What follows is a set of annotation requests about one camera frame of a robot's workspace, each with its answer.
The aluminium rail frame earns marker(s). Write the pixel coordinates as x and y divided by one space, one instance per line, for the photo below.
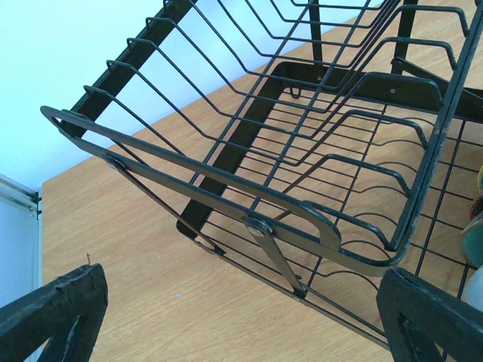
21 242

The yellow blue sun bowl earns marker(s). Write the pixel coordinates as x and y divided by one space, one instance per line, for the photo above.
479 179

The black wire dish rack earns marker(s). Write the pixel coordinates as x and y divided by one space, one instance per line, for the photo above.
310 144

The celadon green bowl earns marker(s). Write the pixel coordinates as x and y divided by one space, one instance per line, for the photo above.
471 244

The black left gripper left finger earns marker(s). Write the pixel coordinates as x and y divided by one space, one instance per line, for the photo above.
63 318

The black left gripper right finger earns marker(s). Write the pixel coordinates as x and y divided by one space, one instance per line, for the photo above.
420 320

